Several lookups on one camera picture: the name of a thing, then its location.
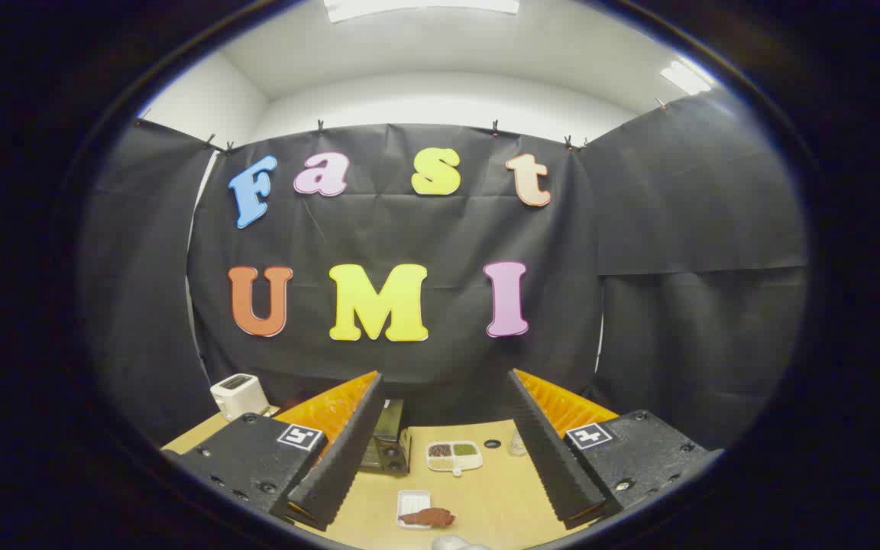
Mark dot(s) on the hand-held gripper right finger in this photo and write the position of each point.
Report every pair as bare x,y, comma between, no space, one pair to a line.
551,451

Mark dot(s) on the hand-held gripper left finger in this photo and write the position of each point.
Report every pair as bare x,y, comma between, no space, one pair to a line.
348,451

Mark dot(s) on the black toaster oven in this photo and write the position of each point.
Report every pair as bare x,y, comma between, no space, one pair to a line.
390,451

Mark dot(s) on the brown meat piece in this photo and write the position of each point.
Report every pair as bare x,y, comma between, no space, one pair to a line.
428,518

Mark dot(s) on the white toaster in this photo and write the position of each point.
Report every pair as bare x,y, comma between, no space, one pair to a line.
240,397

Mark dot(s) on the clear plastic bottle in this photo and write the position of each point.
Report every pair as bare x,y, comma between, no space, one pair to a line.
517,445

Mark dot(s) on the small white tray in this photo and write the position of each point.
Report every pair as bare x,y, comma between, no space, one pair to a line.
412,501

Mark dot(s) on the white divided dish of beans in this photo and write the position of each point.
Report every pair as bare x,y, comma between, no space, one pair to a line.
455,457

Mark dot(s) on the small ceiling light panel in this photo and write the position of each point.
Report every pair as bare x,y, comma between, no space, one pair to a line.
684,78

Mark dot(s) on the long ceiling light panel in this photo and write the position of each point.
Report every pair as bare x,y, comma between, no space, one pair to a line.
417,8

